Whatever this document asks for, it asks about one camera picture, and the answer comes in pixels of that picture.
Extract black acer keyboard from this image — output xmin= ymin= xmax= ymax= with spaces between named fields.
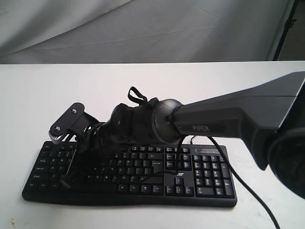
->
xmin=22 ymin=141 xmax=237 ymax=208

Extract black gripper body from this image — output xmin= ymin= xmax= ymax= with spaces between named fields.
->
xmin=76 ymin=122 xmax=132 ymax=165

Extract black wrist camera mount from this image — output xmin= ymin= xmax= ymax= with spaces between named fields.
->
xmin=49 ymin=103 xmax=99 ymax=145

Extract grey backdrop cloth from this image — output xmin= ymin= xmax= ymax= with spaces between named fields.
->
xmin=0 ymin=0 xmax=293 ymax=64

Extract black stand pole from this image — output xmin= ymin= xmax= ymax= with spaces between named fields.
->
xmin=272 ymin=0 xmax=299 ymax=61

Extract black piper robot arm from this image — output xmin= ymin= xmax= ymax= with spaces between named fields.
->
xmin=79 ymin=72 xmax=305 ymax=197

